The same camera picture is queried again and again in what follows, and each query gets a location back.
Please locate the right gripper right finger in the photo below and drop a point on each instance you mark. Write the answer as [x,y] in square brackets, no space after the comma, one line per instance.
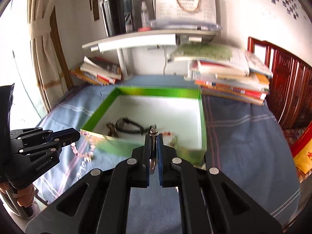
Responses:
[209,201]

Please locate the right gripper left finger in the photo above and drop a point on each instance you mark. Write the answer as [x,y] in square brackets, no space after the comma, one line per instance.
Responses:
[99,201]

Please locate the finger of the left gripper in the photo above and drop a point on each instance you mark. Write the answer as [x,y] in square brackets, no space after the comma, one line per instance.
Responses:
[49,149]
[68,135]

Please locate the black wrist watch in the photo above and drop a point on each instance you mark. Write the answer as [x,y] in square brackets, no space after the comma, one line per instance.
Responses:
[127,126]

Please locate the silver bangle with charms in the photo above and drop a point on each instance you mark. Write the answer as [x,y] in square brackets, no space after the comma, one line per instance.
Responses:
[174,142]

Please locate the person's left hand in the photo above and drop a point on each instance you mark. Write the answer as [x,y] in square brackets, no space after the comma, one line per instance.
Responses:
[25,197]

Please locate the green cardboard box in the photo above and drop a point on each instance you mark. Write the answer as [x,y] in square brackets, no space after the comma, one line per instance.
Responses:
[174,111]

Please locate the left book stack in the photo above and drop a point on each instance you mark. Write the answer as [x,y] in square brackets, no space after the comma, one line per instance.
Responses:
[97,71]

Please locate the book stack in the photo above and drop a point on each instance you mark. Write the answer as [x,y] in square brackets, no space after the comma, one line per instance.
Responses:
[97,71]
[224,71]

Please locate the blue striped bed sheet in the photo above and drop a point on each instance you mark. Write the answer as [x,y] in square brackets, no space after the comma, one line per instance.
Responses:
[244,141]

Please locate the white desk lamp shelf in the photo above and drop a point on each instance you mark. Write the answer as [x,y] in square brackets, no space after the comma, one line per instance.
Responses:
[153,38]

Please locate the red yellow gift bag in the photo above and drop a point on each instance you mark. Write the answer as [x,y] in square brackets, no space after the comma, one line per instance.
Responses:
[301,151]

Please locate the red wooden headboard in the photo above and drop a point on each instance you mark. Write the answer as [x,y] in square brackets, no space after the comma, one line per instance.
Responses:
[290,87]

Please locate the right book stack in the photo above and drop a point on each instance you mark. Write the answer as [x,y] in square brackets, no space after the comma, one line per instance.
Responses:
[224,71]

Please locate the black thermos bottle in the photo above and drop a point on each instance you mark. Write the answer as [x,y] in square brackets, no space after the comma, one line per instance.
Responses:
[113,11]

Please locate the small white bottle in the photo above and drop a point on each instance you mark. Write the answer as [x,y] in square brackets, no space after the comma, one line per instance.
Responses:
[144,14]

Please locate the beige curtain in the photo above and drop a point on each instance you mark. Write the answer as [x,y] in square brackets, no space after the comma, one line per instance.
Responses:
[51,70]

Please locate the dark box on shelf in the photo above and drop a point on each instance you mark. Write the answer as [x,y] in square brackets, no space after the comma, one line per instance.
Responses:
[132,15]

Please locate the white paper bag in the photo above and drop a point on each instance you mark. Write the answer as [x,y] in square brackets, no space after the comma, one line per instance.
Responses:
[190,10]

